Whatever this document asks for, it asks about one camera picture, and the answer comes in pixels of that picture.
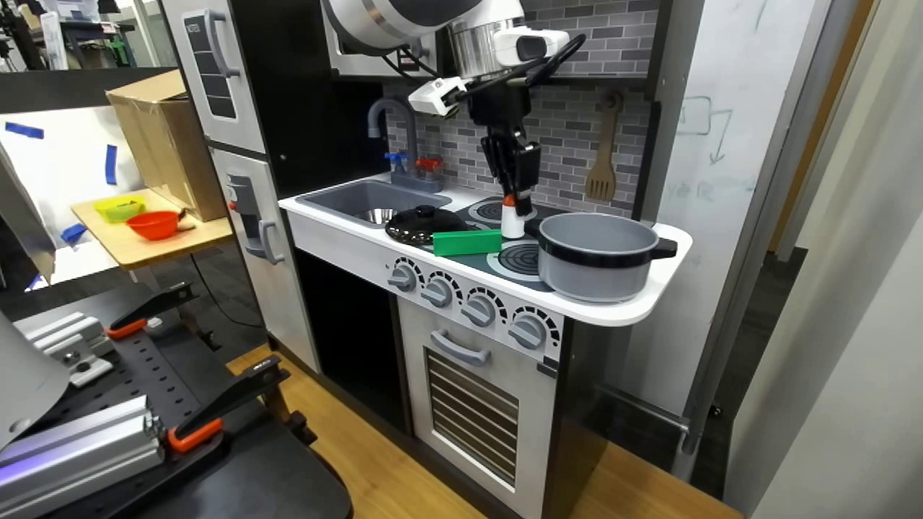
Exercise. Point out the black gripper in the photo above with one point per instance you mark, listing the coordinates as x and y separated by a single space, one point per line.
512 156

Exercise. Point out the white bottle orange cap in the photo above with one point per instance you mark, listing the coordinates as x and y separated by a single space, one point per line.
512 224

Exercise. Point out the black pot lid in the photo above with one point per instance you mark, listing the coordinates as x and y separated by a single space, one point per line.
422 224

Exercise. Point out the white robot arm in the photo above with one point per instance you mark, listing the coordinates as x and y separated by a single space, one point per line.
380 27

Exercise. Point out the grey toy cooking pot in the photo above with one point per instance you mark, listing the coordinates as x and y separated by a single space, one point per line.
597 259

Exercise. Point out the green rectangular block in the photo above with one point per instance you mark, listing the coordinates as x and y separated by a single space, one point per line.
464 244

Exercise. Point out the small metal bowl in sink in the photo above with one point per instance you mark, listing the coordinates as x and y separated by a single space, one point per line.
377 217

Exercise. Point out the toy kitchen play set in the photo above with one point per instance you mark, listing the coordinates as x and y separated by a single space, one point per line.
475 360

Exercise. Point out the black orange clamp lower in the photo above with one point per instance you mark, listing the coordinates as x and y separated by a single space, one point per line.
258 386

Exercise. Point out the black orange clamp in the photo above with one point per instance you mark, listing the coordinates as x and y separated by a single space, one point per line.
135 321
258 386

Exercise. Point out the orange bowl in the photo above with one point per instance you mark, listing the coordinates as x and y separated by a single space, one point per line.
157 224

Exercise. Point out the cardboard box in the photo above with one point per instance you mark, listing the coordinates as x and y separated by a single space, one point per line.
165 143

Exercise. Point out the wooden board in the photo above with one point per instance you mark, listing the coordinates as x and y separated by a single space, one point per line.
128 250

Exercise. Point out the black orange clamp upper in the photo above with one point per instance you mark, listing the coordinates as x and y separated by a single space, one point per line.
135 321

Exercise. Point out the green yellow tray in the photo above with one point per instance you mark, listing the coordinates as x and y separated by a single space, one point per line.
118 208

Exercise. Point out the wooden spatula on wall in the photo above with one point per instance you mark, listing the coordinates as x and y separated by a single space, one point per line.
601 179

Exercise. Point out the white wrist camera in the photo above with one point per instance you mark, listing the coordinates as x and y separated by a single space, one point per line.
494 55

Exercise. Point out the aluminium extrusion rail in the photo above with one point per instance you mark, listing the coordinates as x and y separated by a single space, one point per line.
75 461

